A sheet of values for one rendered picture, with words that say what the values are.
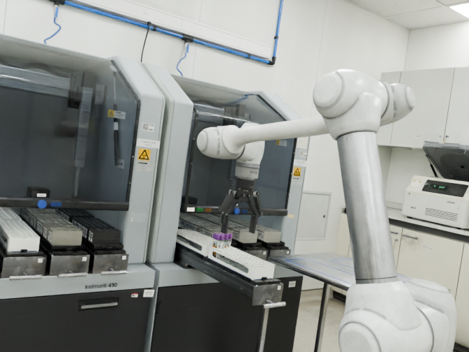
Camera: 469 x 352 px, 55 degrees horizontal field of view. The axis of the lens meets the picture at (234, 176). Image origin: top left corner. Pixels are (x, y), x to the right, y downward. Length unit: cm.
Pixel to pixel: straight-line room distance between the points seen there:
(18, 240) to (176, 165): 68
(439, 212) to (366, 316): 280
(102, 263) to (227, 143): 66
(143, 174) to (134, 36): 140
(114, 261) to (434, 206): 271
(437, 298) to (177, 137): 118
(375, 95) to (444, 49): 359
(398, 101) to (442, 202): 256
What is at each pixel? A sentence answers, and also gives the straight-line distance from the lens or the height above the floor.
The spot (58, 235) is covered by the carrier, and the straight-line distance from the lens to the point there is 179.
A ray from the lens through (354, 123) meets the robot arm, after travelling 118.
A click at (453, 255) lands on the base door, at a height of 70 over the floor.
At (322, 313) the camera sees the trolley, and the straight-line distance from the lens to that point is 239.
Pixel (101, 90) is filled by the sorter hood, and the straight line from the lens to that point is 182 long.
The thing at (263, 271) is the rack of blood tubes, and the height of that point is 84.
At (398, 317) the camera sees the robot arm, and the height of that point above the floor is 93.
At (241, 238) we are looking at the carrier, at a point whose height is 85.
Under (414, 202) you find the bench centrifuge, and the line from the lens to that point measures 396.
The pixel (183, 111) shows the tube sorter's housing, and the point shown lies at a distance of 195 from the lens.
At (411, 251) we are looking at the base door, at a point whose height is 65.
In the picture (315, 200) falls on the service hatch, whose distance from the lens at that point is 411.
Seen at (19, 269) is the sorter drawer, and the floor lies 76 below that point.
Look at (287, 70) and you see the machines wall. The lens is 380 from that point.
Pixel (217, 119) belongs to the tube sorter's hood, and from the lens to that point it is 202.
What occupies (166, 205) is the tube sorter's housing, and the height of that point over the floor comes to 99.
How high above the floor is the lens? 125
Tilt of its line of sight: 3 degrees down
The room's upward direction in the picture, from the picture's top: 8 degrees clockwise
